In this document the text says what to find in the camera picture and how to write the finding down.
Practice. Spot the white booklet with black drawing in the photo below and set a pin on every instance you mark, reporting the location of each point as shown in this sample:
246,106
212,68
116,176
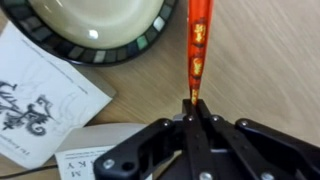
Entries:
42,99

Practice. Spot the cream bowl with dark rim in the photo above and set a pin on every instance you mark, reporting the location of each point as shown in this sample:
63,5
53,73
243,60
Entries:
91,32

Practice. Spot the white book with black lettering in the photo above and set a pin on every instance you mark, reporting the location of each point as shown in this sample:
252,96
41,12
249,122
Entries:
79,150

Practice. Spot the orange marker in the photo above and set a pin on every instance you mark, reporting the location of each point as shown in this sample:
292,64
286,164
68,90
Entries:
199,22

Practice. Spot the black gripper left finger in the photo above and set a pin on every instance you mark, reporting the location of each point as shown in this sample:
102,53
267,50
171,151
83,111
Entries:
140,155

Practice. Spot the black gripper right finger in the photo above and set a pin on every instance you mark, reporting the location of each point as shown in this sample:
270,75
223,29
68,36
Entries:
260,152

